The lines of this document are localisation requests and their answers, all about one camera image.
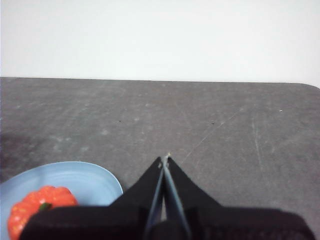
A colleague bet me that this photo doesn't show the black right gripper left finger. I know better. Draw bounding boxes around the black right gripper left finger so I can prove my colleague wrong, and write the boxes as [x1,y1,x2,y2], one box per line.
[109,156,165,235]

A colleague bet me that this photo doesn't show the orange toy pumpkin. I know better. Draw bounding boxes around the orange toy pumpkin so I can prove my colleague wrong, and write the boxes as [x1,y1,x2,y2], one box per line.
[7,185,79,240]

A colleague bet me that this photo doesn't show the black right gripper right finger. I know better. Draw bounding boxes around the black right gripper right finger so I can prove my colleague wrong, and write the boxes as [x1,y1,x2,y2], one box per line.
[163,156,224,235]

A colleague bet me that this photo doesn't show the blue round plate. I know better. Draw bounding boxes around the blue round plate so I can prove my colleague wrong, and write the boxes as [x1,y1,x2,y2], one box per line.
[0,161,124,240]

